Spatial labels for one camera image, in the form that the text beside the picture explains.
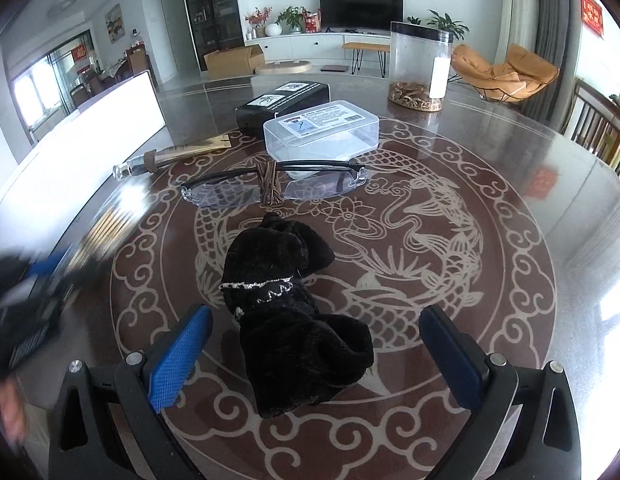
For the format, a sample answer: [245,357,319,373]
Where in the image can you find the green leafy potted plant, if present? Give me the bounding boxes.
[276,5,307,34]

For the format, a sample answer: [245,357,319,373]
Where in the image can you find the large potted plant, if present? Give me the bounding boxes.
[425,9,470,41]

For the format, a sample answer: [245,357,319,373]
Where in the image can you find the clear plastic box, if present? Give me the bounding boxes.
[263,100,381,161]

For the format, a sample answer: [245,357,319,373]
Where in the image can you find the red flowers in vase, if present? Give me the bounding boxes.
[245,7,272,39]

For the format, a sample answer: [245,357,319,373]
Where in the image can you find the clear plastic eyeglasses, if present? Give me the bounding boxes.
[180,160,369,210]

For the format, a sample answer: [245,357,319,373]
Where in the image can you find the black velvet rhinestone scrunchie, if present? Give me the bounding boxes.
[236,280,377,419]

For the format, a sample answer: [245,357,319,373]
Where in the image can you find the wall painting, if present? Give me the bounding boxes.
[105,3,124,44]

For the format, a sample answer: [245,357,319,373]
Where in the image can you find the grey curtain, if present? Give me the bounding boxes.
[532,0,581,127]

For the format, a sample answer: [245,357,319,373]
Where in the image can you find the black printed box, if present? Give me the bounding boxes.
[235,79,332,134]

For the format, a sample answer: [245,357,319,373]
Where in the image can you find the orange lounge chair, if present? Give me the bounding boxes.
[450,42,561,104]

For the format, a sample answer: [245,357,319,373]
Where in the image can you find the person's left hand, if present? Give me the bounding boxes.
[0,377,29,449]

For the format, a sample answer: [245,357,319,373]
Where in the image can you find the television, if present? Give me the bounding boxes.
[318,0,405,29]

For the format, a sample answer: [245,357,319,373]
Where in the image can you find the cardboard box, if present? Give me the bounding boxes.
[204,44,266,80]

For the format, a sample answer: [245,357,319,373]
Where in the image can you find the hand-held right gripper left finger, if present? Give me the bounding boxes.
[49,304,225,480]

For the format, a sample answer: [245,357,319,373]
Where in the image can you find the clear small bottle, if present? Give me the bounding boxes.
[112,149,163,181]

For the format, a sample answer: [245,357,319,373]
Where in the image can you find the wooden bench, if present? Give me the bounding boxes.
[342,41,391,80]

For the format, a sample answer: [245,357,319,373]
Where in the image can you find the clear plastic jar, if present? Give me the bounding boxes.
[388,21,455,112]

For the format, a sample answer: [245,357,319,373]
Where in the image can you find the wooden slatted chair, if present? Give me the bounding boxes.
[560,77,620,182]

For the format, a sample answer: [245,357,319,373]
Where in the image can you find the glass sliding door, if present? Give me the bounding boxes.
[10,30,94,127]

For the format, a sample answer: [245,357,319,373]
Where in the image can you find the white TV cabinet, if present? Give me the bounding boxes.
[243,27,407,64]

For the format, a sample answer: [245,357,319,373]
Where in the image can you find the red wall hanging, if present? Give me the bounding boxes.
[580,0,606,40]

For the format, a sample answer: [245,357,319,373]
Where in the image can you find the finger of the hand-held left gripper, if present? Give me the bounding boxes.
[25,250,111,296]

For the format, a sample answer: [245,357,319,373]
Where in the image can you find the brown hair ties bundle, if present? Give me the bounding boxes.
[254,160,283,206]

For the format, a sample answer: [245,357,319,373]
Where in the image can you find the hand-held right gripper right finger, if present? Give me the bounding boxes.
[418,304,590,480]

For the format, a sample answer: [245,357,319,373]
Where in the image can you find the dark glass display cabinet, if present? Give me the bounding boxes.
[179,0,241,71]

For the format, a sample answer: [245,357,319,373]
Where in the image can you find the covered standing air conditioner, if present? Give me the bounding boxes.
[494,0,541,67]

